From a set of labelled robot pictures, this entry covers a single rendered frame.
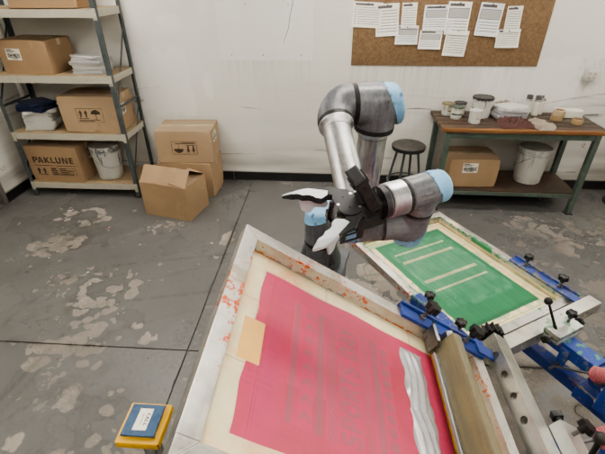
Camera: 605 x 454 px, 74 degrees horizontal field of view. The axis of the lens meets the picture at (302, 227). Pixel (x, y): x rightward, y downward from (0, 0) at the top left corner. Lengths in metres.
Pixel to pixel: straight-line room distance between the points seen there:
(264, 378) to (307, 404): 0.10
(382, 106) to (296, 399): 0.76
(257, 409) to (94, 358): 2.34
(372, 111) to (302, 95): 3.38
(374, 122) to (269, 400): 0.76
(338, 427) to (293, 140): 4.04
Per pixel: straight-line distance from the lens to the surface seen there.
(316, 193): 0.81
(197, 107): 4.75
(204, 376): 0.70
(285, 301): 0.95
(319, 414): 0.83
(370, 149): 1.22
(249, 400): 0.76
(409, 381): 1.06
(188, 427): 0.65
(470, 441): 1.01
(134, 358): 2.93
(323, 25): 4.38
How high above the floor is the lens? 2.09
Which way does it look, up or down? 32 degrees down
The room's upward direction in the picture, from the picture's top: straight up
